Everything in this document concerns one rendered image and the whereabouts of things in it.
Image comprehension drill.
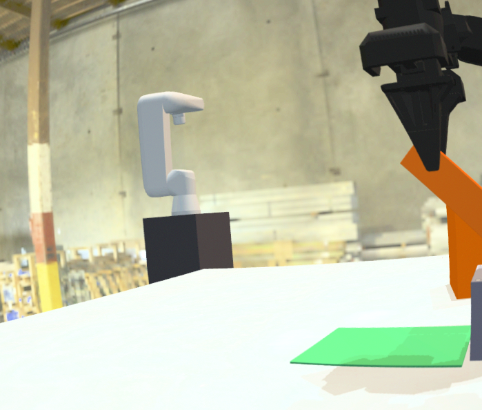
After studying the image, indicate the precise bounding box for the orange l-shaped part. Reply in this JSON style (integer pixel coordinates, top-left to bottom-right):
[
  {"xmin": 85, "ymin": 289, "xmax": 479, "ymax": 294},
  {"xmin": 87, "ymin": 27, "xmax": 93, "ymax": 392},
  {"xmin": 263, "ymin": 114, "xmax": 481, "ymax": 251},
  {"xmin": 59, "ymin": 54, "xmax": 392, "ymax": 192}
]
[{"xmin": 400, "ymin": 145, "xmax": 482, "ymax": 237}]

